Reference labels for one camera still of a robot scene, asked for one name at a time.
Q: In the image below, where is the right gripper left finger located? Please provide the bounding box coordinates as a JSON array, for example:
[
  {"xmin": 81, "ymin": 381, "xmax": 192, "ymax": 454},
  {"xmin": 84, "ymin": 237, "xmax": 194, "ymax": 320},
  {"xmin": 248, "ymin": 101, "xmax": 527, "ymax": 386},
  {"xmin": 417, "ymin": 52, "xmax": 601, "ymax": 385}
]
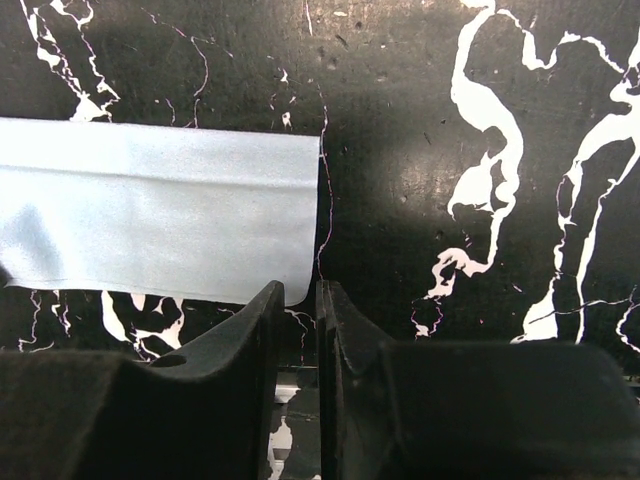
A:
[{"xmin": 1, "ymin": 281, "xmax": 284, "ymax": 479}]

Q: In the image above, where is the light blue cleaning cloth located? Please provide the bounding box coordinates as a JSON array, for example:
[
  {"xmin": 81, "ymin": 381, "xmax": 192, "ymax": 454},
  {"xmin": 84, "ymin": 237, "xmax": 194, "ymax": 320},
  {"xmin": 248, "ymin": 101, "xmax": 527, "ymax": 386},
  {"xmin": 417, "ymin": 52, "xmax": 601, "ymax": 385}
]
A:
[{"xmin": 1, "ymin": 118, "xmax": 320, "ymax": 305}]

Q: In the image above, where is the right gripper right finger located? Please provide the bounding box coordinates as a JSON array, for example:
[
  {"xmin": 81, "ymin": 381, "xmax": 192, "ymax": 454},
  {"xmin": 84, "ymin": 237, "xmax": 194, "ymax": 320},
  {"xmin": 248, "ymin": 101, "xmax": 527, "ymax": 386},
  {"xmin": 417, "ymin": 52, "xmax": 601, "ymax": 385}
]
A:
[{"xmin": 316, "ymin": 281, "xmax": 639, "ymax": 479}]

